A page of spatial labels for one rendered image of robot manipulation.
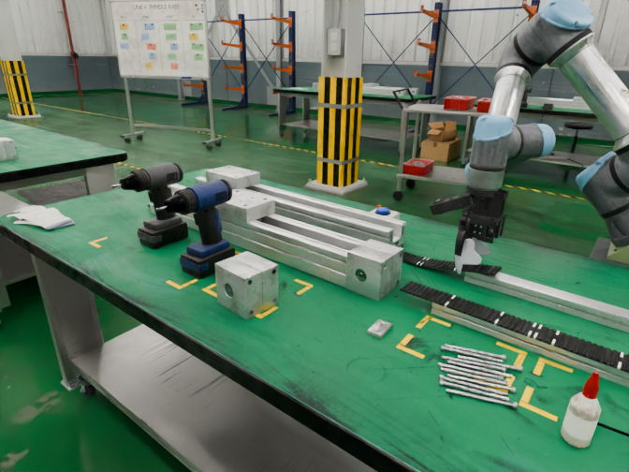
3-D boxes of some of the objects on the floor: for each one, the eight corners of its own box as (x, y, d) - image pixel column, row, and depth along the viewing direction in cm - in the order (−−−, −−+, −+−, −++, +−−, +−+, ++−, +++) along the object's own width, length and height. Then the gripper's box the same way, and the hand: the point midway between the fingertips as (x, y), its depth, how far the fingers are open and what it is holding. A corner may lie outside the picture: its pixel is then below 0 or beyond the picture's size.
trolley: (499, 199, 430) (519, 93, 391) (494, 215, 384) (517, 96, 345) (398, 185, 470) (407, 87, 432) (383, 199, 424) (391, 90, 386)
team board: (120, 143, 659) (97, -2, 584) (141, 139, 703) (124, 3, 628) (208, 151, 618) (196, -4, 543) (225, 145, 662) (216, 1, 587)
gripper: (498, 198, 90) (481, 287, 98) (514, 185, 99) (497, 269, 107) (458, 189, 95) (445, 275, 103) (476, 179, 104) (463, 258, 112)
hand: (460, 264), depth 106 cm, fingers open, 5 cm apart
